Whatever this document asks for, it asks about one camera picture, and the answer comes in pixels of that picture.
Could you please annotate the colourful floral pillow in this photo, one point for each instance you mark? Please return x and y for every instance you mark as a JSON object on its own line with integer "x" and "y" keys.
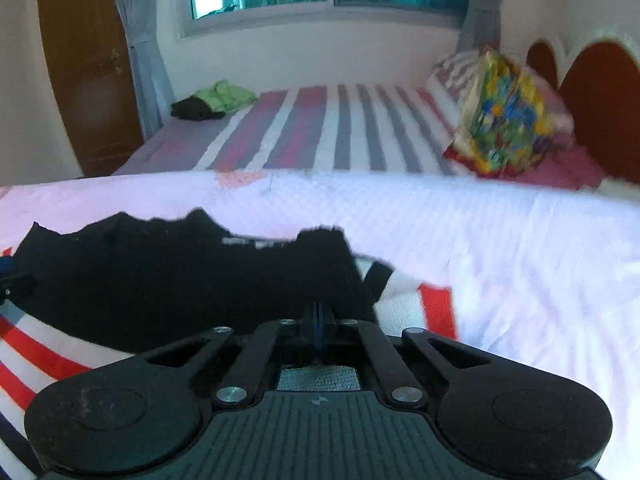
{"x": 505, "y": 115}

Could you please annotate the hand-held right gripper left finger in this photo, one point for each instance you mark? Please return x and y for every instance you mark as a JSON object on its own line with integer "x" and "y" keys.
{"x": 306, "y": 332}

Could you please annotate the wooden door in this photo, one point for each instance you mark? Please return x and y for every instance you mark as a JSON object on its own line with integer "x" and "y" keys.
{"x": 85, "y": 60}

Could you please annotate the grey curtain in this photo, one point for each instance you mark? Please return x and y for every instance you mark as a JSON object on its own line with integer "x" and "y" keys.
{"x": 142, "y": 50}
{"x": 482, "y": 5}

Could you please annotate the brown wooden headboard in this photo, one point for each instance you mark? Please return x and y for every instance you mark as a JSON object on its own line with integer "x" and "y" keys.
{"x": 605, "y": 95}

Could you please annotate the dark cloth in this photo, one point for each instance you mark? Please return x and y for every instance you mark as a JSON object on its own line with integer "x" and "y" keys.
{"x": 192, "y": 109}

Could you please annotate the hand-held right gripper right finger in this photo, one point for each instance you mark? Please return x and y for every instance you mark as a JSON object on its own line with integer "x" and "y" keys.
{"x": 331, "y": 332}

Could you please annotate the striped pillow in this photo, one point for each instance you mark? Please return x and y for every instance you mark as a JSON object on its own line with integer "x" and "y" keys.
{"x": 455, "y": 67}

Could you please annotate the striped knit sweater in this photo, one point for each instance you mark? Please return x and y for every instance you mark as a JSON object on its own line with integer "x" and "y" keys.
{"x": 150, "y": 280}

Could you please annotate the bed with striped sheet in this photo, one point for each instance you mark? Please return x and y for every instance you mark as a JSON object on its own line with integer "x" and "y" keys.
{"x": 350, "y": 130}

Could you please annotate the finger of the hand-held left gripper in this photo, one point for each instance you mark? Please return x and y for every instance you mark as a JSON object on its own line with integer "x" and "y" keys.
{"x": 5, "y": 265}
{"x": 17, "y": 287}

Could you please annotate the green cloth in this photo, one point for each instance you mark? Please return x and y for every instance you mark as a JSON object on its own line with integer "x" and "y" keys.
{"x": 227, "y": 96}

